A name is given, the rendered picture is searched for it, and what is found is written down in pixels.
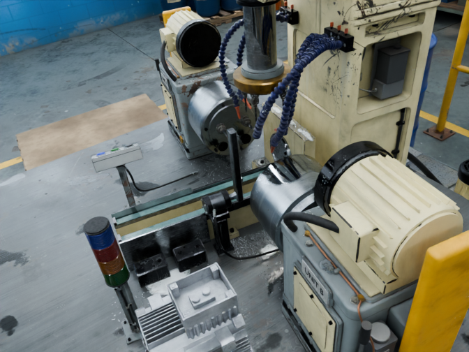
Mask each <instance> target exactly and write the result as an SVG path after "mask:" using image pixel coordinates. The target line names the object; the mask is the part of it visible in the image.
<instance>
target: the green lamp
mask: <svg viewBox="0 0 469 352"><path fill-rule="evenodd" d="M102 274H103V273H102ZM103 277H104V279H105V281H106V283H107V284H109V285H111V286H118V285H120V284H122V283H124V282H125V281H126V280H127V278H128V269H127V267H126V264H125V263H124V266H123V268H122V269H121V270H120V271H119V272H118V273H115V274H111V275H108V274H103Z"/></svg>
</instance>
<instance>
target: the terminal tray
mask: <svg viewBox="0 0 469 352"><path fill-rule="evenodd" d="M214 266H215V267H216V269H215V270H213V269H212V268H213V267H214ZM173 284H174V285H175V287H174V288H172V285H173ZM167 289H168V292H169V294H170V298H171V301H172V302H173V304H174V307H175V309H176V310H177V313H178V315H179V317H180V319H181V322H182V324H183V326H184V329H185V331H186V334H187V337H188V339H190V338H191V339H194V338H195V336H196V335H197V336H198V337H199V336H200V333H201V332H202V334H205V330H208V331H211V328H214V329H215V328H216V326H217V325H219V326H221V325H222V322H224V323H227V320H228V319H229V320H230V321H231V320H232V319H231V318H232V316H235V315H237V314H238V313H239V304H238V299H237V294H236V292H235V290H234V289H233V287H232V286H231V284H230V282H229V281H228V279H227V277H226V276H225V275H224V273H223V271H222V269H221V268H220V266H219V265H218V263H214V264H213V265H210V266H208V267H205V268H203V269H201V270H198V271H197V272H194V273H192V274H190V275H187V276H185V277H183V278H181V279H178V280H176V281H174V282H172V283H170V284H167ZM228 291H231V294H230V295H228ZM185 311H187V312H188V315H184V312H185Z"/></svg>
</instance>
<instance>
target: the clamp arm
mask: <svg viewBox="0 0 469 352"><path fill-rule="evenodd" d="M227 134H228V145H229V151H230V163H231V169H232V181H233V187H234V193H235V194H234V193H233V194H234V197H235V196H237V197H235V198H234V199H236V200H237V202H238V203H239V202H241V201H243V200H244V197H243V189H242V182H243V178H242V177H241V168H240V162H239V148H238V141H237V139H239V136H238V134H237V132H236V131H235V130H234V129H233V128H230V129H227Z"/></svg>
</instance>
